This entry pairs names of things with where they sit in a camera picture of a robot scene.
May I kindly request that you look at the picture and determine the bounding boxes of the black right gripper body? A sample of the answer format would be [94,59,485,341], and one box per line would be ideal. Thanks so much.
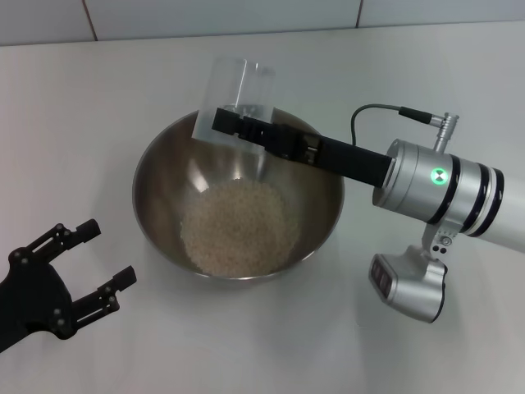
[262,121,393,190]

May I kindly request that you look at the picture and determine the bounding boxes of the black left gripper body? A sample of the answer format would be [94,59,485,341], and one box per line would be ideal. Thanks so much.
[0,245,77,354]

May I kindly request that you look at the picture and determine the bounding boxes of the clear plastic cup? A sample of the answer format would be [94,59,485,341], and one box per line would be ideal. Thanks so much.
[191,57,276,157]

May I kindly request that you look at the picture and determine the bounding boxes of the stainless steel bowl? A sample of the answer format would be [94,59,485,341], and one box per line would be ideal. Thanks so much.
[131,107,345,281]

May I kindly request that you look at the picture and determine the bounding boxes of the white rice grains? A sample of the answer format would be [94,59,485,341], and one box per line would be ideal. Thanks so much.
[180,182,300,277]

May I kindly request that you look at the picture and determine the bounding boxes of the right wrist cable with connector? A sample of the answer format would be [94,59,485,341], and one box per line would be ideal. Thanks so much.
[350,103,460,153]

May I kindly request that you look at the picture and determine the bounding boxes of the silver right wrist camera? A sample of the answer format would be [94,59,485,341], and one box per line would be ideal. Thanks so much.
[367,224,459,325]

